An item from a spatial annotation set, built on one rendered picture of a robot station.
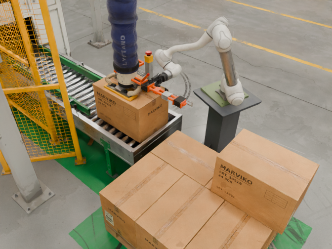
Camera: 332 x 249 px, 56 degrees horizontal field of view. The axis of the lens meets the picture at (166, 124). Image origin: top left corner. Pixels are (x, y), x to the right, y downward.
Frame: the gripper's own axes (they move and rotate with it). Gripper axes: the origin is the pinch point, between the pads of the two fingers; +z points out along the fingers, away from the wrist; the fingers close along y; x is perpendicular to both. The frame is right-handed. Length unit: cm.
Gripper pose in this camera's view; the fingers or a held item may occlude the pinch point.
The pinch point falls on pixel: (148, 86)
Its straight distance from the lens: 268.6
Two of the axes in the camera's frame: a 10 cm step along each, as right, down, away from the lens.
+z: -6.5, 4.9, -5.9
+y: -0.1, 7.6, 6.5
